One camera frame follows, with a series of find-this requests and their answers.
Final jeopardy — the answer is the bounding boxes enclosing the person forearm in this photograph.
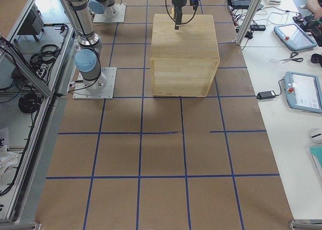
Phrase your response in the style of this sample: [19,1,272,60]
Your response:
[305,0,321,17]

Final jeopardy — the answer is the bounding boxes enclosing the wooden drawer cabinet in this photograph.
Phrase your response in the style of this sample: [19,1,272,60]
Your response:
[150,14,220,97]

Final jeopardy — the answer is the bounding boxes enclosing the far blue teach pendant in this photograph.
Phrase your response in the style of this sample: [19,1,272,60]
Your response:
[274,24,317,51]

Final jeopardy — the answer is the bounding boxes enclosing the blue teach pendant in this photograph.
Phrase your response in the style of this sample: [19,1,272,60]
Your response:
[284,71,321,114]
[274,24,317,51]

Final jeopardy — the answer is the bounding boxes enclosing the black power adapter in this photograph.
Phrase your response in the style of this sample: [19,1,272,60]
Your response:
[256,91,276,100]

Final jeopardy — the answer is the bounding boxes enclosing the near blue teach pendant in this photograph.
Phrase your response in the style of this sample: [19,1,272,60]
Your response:
[284,71,321,114]

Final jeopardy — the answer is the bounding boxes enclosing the white computer mouse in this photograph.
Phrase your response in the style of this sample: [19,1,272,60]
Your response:
[308,128,322,144]

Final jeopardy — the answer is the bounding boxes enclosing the teal notebook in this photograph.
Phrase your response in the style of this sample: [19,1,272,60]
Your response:
[309,146,322,176]

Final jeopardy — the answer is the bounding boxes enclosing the white crumpled cloth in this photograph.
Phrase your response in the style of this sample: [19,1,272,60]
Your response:
[0,128,19,179]

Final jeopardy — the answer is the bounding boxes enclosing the aluminium frame post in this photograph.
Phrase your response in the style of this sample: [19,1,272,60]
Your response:
[235,0,262,45]

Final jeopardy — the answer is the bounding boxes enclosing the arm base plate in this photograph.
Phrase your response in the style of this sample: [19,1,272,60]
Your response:
[93,4,126,24]
[72,67,117,100]

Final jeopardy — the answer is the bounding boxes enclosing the black handled scissors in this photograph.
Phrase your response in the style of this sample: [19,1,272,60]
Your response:
[280,52,303,63]

